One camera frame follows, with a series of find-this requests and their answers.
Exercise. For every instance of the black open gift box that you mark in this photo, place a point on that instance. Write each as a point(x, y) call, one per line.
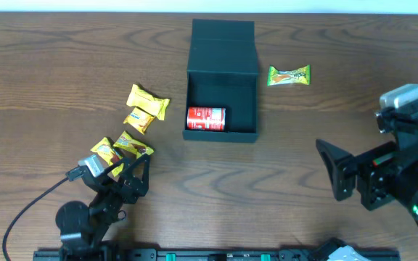
point(222, 74)

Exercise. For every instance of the yellow chocolate cake packet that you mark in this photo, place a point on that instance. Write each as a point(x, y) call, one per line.
point(128, 143)
point(107, 151)

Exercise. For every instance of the yellow almond biscuit packet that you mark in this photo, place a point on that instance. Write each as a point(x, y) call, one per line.
point(139, 119)

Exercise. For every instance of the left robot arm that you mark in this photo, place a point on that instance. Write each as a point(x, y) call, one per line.
point(83, 226)

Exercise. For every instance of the red soda can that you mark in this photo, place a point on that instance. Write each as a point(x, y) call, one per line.
point(206, 118)

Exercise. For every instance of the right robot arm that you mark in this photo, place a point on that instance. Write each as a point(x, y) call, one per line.
point(409, 191)

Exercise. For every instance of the green yellow snack packet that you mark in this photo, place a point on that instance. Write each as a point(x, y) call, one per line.
point(299, 76)

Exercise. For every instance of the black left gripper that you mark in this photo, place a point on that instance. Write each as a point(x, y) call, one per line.
point(123, 186)

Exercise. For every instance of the plain yellow snack packet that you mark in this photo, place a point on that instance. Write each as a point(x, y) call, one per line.
point(138, 97)

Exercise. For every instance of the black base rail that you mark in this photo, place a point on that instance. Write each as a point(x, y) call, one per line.
point(221, 255)

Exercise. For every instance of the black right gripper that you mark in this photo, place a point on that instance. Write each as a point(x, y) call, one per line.
point(345, 177)

